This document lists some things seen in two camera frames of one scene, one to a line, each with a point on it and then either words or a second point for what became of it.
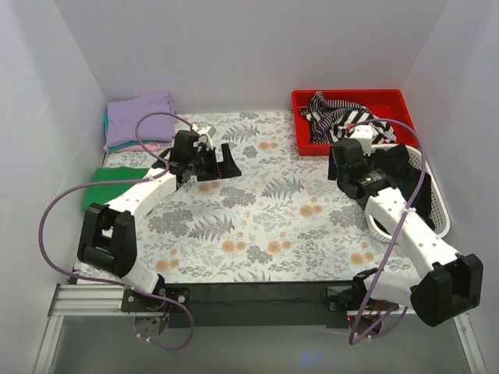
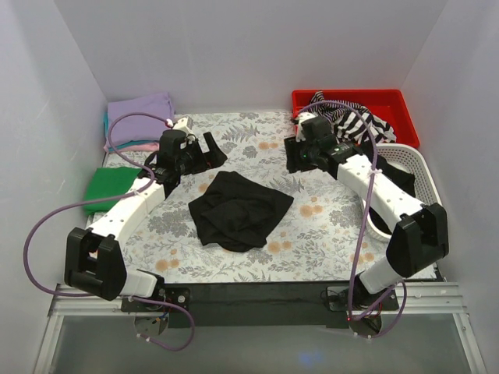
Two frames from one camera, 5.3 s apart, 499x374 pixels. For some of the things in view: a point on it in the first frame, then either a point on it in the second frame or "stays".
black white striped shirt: (330, 121) stays
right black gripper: (392, 163) -> (293, 154)
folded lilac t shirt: (122, 118) stays
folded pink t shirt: (148, 147) stays
